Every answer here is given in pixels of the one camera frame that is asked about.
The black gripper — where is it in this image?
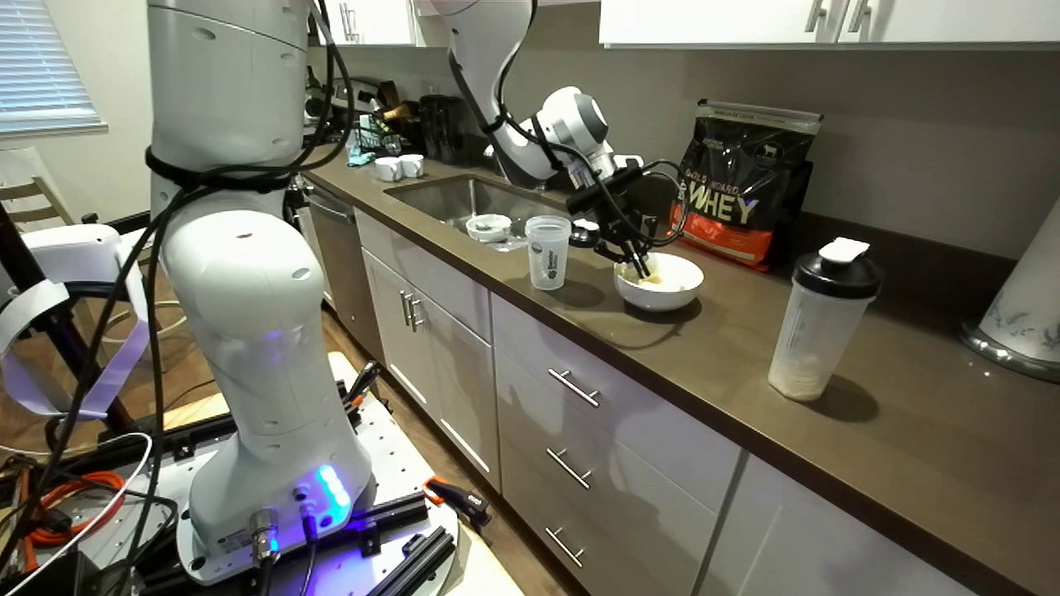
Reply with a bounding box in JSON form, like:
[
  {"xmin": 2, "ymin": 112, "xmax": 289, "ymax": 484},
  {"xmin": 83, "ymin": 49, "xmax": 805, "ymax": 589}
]
[{"xmin": 565, "ymin": 163, "xmax": 677, "ymax": 282}]

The white bowl with powder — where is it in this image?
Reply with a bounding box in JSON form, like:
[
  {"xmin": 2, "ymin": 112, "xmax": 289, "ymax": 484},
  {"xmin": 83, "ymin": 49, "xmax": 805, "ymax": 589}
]
[{"xmin": 610, "ymin": 249, "xmax": 709, "ymax": 315}]

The clear open shaker cup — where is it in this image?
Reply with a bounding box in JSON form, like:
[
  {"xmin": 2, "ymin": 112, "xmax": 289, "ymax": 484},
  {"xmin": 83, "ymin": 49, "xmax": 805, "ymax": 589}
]
[{"xmin": 524, "ymin": 211, "xmax": 575, "ymax": 296}]

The black red whey bag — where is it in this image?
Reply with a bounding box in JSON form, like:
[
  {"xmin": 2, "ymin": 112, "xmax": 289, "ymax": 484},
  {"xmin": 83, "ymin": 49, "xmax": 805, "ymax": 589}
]
[{"xmin": 667, "ymin": 95, "xmax": 827, "ymax": 276}]

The black shaker lid white cap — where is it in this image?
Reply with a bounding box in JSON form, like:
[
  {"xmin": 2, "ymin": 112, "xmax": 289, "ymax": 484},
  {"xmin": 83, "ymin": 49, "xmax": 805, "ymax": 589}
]
[{"xmin": 565, "ymin": 217, "xmax": 607, "ymax": 251}]

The small white dish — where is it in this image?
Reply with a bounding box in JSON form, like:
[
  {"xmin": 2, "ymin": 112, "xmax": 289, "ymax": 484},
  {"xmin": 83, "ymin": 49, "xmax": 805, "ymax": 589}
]
[{"xmin": 462, "ymin": 208, "xmax": 517, "ymax": 249}]

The steel sink basin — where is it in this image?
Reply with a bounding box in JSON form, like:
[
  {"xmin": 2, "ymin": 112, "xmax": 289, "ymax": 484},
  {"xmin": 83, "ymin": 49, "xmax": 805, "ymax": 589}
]
[{"xmin": 381, "ymin": 174, "xmax": 594, "ymax": 255}]

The shaker bottle with black lid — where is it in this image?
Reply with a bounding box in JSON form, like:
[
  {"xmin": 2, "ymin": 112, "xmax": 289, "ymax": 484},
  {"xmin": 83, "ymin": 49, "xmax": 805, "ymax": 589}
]
[{"xmin": 766, "ymin": 233, "xmax": 888, "ymax": 403}]

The black kitchen appliance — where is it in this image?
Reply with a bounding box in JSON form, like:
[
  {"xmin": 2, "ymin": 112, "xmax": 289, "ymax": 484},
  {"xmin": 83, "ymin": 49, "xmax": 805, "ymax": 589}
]
[{"xmin": 413, "ymin": 92, "xmax": 473, "ymax": 168}]

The stainless dishwasher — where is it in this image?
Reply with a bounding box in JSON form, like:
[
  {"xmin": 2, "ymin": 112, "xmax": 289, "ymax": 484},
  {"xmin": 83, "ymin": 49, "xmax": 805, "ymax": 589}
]
[{"xmin": 295, "ymin": 180, "xmax": 389, "ymax": 360}]

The teal bottle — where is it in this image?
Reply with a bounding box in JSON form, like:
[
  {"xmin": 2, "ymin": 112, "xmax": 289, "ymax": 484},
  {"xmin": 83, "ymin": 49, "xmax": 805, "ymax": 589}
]
[{"xmin": 345, "ymin": 110, "xmax": 389, "ymax": 174}]

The perforated metal robot table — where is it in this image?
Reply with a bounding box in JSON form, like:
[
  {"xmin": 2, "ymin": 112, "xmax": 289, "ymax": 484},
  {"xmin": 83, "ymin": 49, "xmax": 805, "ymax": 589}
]
[{"xmin": 64, "ymin": 348, "xmax": 527, "ymax": 596}]

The black metal clamp bar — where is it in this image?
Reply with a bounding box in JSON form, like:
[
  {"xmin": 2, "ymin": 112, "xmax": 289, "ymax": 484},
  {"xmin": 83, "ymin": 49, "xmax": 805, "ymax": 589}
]
[{"xmin": 357, "ymin": 490, "xmax": 462, "ymax": 596}]

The wooden chair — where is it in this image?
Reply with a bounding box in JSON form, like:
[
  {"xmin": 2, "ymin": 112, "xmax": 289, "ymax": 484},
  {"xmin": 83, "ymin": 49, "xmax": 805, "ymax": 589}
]
[{"xmin": 0, "ymin": 174, "xmax": 80, "ymax": 233}]

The white window blind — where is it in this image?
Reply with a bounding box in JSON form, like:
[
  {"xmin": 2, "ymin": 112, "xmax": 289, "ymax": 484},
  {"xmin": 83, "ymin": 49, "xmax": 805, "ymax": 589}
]
[{"xmin": 0, "ymin": 0, "xmax": 108, "ymax": 139}]

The steel drawer bar handle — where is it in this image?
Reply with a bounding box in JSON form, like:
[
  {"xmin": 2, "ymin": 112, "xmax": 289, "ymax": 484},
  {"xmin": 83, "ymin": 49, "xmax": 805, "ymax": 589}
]
[
  {"xmin": 545, "ymin": 366, "xmax": 607, "ymax": 411},
  {"xmin": 544, "ymin": 444, "xmax": 600, "ymax": 493},
  {"xmin": 540, "ymin": 522, "xmax": 591, "ymax": 573}
]

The orange handled tool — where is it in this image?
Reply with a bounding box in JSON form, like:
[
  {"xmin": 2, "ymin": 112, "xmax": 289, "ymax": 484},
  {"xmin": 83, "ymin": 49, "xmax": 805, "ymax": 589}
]
[{"xmin": 421, "ymin": 474, "xmax": 496, "ymax": 531}]

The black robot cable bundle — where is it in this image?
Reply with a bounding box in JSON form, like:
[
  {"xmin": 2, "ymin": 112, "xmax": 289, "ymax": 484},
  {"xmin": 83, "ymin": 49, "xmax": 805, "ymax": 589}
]
[{"xmin": 0, "ymin": 0, "xmax": 373, "ymax": 596}]

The white curved frame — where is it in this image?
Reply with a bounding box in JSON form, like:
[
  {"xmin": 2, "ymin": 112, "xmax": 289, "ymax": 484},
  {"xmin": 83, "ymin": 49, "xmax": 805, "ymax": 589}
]
[{"xmin": 0, "ymin": 220, "xmax": 155, "ymax": 423}]

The orange cable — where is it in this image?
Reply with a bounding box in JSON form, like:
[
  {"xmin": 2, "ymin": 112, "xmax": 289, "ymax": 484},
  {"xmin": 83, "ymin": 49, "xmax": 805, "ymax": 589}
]
[{"xmin": 22, "ymin": 466, "xmax": 131, "ymax": 553}]

